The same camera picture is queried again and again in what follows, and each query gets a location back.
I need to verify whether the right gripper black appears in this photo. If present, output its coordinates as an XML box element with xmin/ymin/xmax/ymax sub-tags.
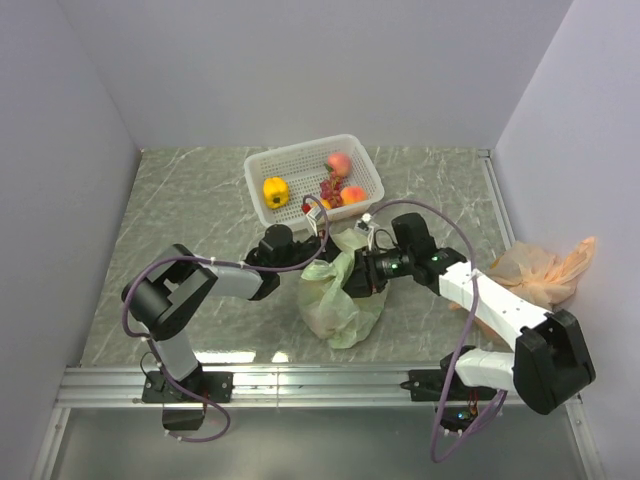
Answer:
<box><xmin>339</xmin><ymin>244</ymin><xmax>415</xmax><ymax>300</ymax></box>

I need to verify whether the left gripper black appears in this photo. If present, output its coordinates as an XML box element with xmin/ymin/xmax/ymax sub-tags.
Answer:
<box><xmin>276</xmin><ymin>230</ymin><xmax>355</xmax><ymax>278</ymax></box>

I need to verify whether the light green plastic bag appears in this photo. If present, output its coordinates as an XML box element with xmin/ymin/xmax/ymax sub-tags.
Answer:
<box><xmin>297</xmin><ymin>229</ymin><xmax>387</xmax><ymax>349</ymax></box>

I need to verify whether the yellow bell pepper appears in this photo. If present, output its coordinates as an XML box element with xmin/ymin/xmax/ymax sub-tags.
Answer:
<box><xmin>263</xmin><ymin>177</ymin><xmax>289</xmax><ymax>210</ymax></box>

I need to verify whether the white plastic basket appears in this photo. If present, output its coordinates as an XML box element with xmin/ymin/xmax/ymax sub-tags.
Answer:
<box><xmin>244</xmin><ymin>134</ymin><xmax>385</xmax><ymax>231</ymax></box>

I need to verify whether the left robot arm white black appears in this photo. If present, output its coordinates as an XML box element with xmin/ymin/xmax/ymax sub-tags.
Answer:
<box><xmin>121</xmin><ymin>224</ymin><xmax>339</xmax><ymax>402</ymax></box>

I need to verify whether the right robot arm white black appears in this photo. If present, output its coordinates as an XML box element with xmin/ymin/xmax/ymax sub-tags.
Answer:
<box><xmin>344</xmin><ymin>213</ymin><xmax>596</xmax><ymax>415</ymax></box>

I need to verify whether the orange plastic bag with fruit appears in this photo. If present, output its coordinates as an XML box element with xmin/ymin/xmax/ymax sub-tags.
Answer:
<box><xmin>439</xmin><ymin>237</ymin><xmax>596</xmax><ymax>350</ymax></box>

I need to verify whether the red grape bunch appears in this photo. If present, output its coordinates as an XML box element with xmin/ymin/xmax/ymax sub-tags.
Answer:
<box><xmin>320</xmin><ymin>173</ymin><xmax>343</xmax><ymax>209</ymax></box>

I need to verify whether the orange peach front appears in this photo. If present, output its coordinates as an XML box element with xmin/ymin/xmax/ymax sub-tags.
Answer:
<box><xmin>340</xmin><ymin>186</ymin><xmax>368</xmax><ymax>206</ymax></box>

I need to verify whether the pink peach back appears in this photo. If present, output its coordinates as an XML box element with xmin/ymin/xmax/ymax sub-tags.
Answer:
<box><xmin>327</xmin><ymin>152</ymin><xmax>352</xmax><ymax>178</ymax></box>

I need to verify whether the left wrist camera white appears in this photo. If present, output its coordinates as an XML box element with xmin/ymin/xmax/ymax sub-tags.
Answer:
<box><xmin>302</xmin><ymin>199</ymin><xmax>325</xmax><ymax>236</ymax></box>

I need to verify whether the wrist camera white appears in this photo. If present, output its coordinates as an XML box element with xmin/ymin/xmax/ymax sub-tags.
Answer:
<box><xmin>302</xmin><ymin>199</ymin><xmax>325</xmax><ymax>236</ymax></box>
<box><xmin>354</xmin><ymin>213</ymin><xmax>376</xmax><ymax>250</ymax></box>

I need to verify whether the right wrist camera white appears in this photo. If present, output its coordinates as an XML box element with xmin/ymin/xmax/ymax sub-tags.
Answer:
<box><xmin>354</xmin><ymin>213</ymin><xmax>376</xmax><ymax>250</ymax></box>

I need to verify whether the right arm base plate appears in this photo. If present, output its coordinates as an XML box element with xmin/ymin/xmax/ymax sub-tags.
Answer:
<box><xmin>400</xmin><ymin>369</ymin><xmax>497</xmax><ymax>434</ymax></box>

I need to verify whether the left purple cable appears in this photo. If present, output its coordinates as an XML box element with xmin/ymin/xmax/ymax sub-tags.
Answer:
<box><xmin>122</xmin><ymin>194</ymin><xmax>330</xmax><ymax>443</ymax></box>

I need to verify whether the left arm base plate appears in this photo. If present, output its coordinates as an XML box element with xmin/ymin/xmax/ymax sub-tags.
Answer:
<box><xmin>141</xmin><ymin>371</ymin><xmax>233</xmax><ymax>438</ymax></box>

